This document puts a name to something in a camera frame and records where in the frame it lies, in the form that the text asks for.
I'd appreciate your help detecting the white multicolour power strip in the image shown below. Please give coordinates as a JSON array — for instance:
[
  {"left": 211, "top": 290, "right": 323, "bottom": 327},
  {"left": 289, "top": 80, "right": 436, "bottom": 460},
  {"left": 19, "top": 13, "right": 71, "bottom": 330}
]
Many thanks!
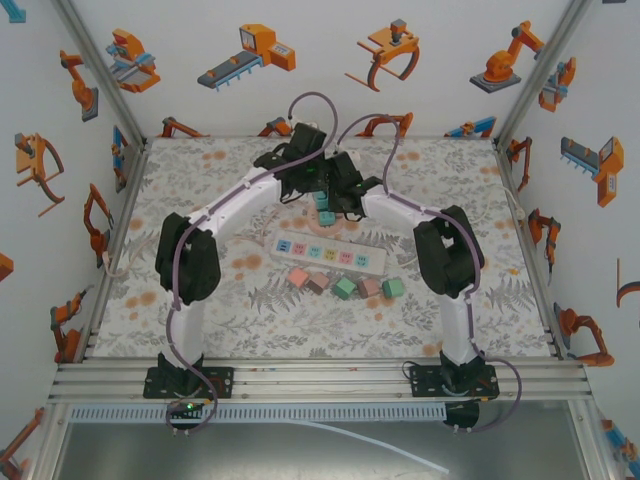
[{"left": 269, "top": 233, "right": 389, "bottom": 275}]

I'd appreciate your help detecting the floral patterned tablecloth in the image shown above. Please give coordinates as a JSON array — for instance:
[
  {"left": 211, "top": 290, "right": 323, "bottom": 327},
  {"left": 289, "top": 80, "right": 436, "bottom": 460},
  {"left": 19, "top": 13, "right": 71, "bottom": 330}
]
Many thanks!
[{"left": 92, "top": 135, "right": 554, "bottom": 360}]

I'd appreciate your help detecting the thin white tube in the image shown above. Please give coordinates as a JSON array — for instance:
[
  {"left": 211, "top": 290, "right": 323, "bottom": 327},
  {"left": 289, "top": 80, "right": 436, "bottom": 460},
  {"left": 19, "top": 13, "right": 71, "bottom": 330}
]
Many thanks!
[{"left": 279, "top": 419, "right": 451, "bottom": 475}]

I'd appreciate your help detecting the wide aluminium frame rail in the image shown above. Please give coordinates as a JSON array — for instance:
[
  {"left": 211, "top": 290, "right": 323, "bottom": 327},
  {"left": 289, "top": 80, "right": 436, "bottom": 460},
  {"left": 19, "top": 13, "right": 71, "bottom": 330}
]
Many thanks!
[{"left": 47, "top": 357, "right": 594, "bottom": 404}]

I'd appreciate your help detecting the aluminium frame side rail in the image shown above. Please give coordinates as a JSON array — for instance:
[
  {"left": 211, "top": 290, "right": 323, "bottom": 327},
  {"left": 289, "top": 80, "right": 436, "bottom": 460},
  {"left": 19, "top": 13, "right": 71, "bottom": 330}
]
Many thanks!
[
  {"left": 492, "top": 138, "right": 566, "bottom": 361},
  {"left": 74, "top": 139, "right": 151, "bottom": 364}
]

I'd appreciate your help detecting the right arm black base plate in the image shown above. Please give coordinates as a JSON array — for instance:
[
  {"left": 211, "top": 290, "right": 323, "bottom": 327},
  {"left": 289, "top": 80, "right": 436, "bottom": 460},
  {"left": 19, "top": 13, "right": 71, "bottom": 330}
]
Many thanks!
[{"left": 409, "top": 363, "right": 499, "bottom": 400}]

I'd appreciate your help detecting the white slotted cable duct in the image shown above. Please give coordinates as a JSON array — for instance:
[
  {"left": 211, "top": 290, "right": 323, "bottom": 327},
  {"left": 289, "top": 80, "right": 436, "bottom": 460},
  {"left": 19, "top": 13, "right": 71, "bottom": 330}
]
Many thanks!
[{"left": 67, "top": 403, "right": 447, "bottom": 422}]

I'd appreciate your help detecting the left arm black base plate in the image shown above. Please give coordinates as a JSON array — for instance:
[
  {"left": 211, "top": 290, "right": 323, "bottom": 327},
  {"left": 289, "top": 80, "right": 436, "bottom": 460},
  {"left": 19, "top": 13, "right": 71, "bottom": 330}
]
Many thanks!
[{"left": 143, "top": 367, "right": 236, "bottom": 400}]

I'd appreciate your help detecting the aluminium frame post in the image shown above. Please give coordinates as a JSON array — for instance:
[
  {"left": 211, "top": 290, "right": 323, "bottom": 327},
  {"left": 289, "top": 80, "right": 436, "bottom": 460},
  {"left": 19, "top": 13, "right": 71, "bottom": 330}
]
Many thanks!
[
  {"left": 49, "top": 0, "right": 151, "bottom": 146},
  {"left": 492, "top": 0, "right": 594, "bottom": 144}
]

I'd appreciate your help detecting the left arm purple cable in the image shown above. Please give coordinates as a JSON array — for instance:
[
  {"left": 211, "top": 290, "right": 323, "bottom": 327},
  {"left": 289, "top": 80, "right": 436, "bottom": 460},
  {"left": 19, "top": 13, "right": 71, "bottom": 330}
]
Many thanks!
[{"left": 164, "top": 92, "right": 339, "bottom": 436}]

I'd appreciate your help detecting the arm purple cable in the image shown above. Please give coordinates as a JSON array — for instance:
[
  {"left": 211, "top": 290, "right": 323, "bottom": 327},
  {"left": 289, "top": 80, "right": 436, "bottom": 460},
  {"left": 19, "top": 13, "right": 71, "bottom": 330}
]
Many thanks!
[
  {"left": 333, "top": 113, "right": 524, "bottom": 435},
  {"left": 164, "top": 92, "right": 339, "bottom": 436}
]

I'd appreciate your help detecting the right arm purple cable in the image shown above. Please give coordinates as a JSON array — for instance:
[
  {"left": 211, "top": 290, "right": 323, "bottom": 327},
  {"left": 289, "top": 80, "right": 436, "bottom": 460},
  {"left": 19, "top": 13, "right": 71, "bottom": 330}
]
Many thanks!
[{"left": 333, "top": 113, "right": 524, "bottom": 435}]

